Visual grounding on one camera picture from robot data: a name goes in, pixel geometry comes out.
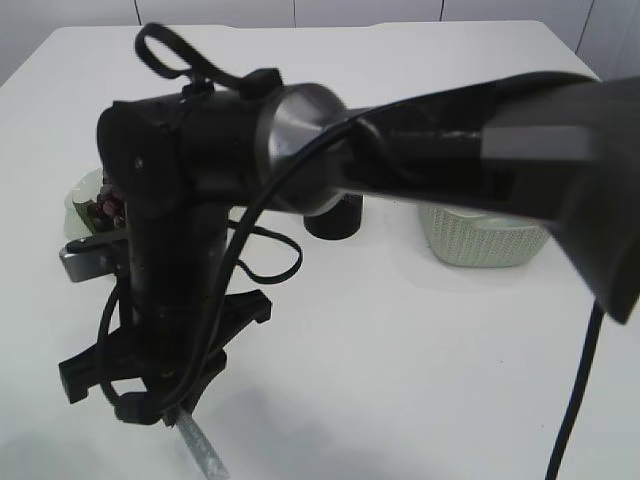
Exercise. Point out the purple grape bunch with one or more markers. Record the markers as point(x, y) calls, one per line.
point(110, 204)

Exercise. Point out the black mesh pen holder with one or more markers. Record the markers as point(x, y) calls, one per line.
point(340, 222)

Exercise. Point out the pale green woven basket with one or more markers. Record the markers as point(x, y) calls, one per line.
point(474, 239)

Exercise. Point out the pale green wavy glass plate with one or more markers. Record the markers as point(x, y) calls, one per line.
point(78, 221)

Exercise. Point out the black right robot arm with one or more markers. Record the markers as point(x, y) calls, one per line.
point(196, 169)

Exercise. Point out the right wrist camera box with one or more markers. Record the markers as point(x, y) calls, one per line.
point(96, 256)

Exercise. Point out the silver glitter pen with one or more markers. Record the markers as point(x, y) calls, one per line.
point(200, 448)

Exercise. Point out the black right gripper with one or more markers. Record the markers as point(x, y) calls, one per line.
point(134, 368)

